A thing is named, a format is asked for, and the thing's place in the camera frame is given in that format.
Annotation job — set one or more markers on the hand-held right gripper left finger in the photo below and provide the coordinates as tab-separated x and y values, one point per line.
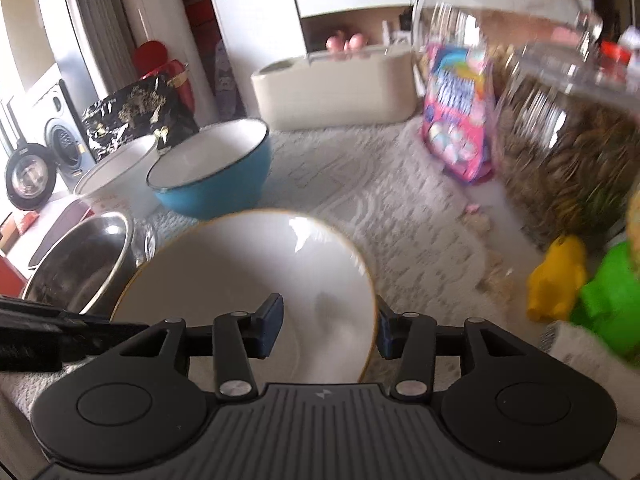
270	327

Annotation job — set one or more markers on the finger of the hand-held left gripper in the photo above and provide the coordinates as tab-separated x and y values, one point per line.
30	340

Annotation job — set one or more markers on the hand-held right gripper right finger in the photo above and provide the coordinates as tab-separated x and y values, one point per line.
386	337

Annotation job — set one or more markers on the blue bowl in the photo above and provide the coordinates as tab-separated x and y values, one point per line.
220	190

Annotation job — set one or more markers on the plain white bowl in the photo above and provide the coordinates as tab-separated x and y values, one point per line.
120	175

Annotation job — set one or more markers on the white lace tablecloth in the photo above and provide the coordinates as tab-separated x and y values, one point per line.
350	180

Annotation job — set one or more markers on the yellow toy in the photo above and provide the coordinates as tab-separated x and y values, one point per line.
557	280

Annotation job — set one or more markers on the washing machine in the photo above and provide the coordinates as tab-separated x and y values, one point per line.
60	125

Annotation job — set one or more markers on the pink marshmallow bag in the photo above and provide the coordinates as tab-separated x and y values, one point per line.
455	125

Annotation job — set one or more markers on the green toy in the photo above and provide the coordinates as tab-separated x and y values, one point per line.
612	300

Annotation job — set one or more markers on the cream rectangular container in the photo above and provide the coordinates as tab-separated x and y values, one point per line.
325	95

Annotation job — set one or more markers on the black snack bag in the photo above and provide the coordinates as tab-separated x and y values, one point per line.
130	110

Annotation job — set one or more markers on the dark patterned board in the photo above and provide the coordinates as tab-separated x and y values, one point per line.
227	80

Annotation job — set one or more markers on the clear jar of dried herbs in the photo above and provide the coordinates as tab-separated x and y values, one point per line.
565	160

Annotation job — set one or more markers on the pink ball ornament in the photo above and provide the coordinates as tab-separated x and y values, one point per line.
345	42

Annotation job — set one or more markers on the red vase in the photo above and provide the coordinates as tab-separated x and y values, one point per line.
150	55

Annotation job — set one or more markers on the clear jar of nuts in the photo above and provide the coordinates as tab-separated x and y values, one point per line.
500	5

